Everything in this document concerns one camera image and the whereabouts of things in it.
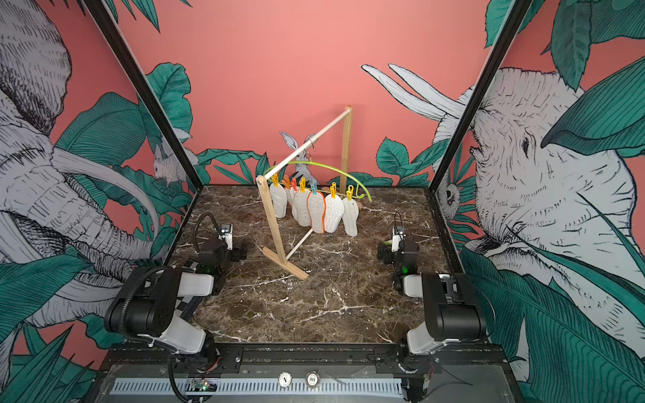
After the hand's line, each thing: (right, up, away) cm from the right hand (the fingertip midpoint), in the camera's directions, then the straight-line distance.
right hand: (393, 237), depth 95 cm
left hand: (-62, +1, -1) cm, 62 cm away
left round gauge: (-37, -39, -24) cm, 59 cm away
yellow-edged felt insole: (-36, +11, 0) cm, 38 cm away
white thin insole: (-38, +12, -1) cm, 40 cm away
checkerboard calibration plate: (-77, -10, -5) cm, 78 cm away
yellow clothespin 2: (-34, +19, -10) cm, 40 cm away
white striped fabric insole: (-17, +10, -7) cm, 21 cm away
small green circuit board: (-61, -40, -25) cm, 77 cm away
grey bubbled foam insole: (-23, +10, -5) cm, 26 cm away
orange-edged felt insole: (-30, +11, -5) cm, 32 cm away
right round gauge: (-29, -35, -29) cm, 54 cm away
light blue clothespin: (-30, +18, -11) cm, 37 cm away
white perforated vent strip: (-44, -40, -25) cm, 65 cm away
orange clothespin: (-40, +20, -10) cm, 46 cm away
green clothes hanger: (-16, +18, -17) cm, 30 cm away
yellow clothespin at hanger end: (-18, +16, -15) cm, 29 cm away
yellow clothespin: (-23, +17, -13) cm, 32 cm away
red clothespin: (-37, +20, -9) cm, 43 cm away
